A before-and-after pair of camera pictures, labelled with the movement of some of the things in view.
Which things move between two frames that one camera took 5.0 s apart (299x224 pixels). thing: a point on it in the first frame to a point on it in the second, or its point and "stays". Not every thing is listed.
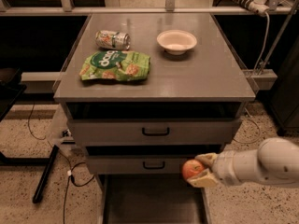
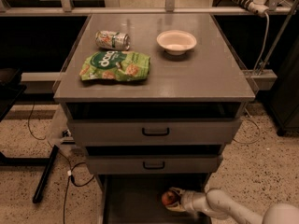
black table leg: [37, 195] stays
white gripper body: [224, 168] to [188, 200]
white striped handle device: [258, 4] stays
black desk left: [10, 89] stays
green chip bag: [117, 65] stays
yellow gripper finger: [207, 158] to [177, 189]
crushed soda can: [110, 39] stays
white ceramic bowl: [176, 42] stays
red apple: [192, 167] to [169, 198]
